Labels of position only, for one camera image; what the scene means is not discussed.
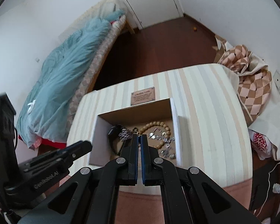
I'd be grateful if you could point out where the black smart band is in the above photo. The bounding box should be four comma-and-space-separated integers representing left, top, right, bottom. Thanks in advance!
107, 124, 125, 156

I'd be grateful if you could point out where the wooden bead bracelet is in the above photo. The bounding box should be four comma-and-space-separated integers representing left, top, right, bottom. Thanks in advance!
139, 120, 172, 150

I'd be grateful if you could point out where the open white cardboard box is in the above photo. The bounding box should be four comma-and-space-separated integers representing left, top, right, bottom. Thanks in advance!
87, 98, 182, 166

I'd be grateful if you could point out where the brown label card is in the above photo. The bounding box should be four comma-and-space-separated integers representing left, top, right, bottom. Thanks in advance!
131, 86, 156, 106

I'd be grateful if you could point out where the teal duvet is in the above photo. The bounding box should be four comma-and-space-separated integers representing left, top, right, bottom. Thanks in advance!
16, 9, 125, 148

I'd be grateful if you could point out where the white paper on bed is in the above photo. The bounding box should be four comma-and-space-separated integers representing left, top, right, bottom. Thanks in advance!
27, 100, 36, 115

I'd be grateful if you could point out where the striped and pink table cover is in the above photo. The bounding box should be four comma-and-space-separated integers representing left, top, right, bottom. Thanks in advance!
58, 63, 254, 224

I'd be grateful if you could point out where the white red printed bag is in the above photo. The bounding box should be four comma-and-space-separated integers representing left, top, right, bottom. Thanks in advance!
248, 129, 278, 161

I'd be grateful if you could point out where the small white bottle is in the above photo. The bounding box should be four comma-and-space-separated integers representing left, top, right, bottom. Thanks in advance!
272, 183, 280, 194

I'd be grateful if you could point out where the checkered beige blanket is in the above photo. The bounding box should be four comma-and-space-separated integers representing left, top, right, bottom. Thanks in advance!
214, 35, 272, 125

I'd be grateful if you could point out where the white door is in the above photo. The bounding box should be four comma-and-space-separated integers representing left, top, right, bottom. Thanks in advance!
122, 0, 183, 29

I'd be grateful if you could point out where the white charger with cable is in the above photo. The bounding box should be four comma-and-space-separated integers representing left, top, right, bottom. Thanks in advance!
250, 159, 280, 220

